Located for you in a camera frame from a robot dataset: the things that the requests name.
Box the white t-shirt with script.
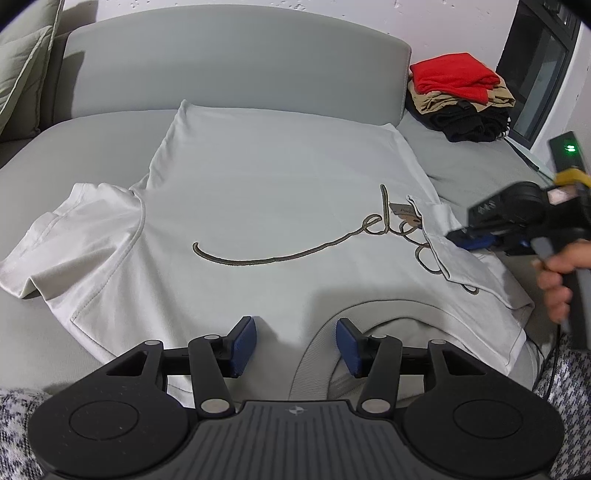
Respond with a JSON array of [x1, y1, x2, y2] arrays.
[[1, 102, 533, 401]]

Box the person's right hand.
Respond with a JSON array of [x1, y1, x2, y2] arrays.
[[532, 240, 591, 324]]

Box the paper hang tag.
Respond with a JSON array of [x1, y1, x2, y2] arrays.
[[390, 203, 422, 228]]

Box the black folded garment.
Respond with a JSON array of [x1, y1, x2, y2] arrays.
[[406, 96, 511, 143]]

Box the tan folded garment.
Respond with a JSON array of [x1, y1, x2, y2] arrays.
[[408, 80, 516, 115]]

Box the red folded garment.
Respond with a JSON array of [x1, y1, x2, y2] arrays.
[[410, 53, 501, 104]]

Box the houndstooth patterned trousers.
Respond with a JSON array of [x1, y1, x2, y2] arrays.
[[533, 333, 591, 479]]

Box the grey sofa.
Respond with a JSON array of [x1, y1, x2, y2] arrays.
[[1, 6, 552, 392]]

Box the grey cushion with piping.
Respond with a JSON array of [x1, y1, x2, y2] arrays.
[[1, 0, 63, 141]]

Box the black cable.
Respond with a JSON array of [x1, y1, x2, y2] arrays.
[[523, 322, 567, 402]]

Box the dark window frame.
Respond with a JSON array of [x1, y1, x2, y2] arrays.
[[496, 0, 581, 148]]

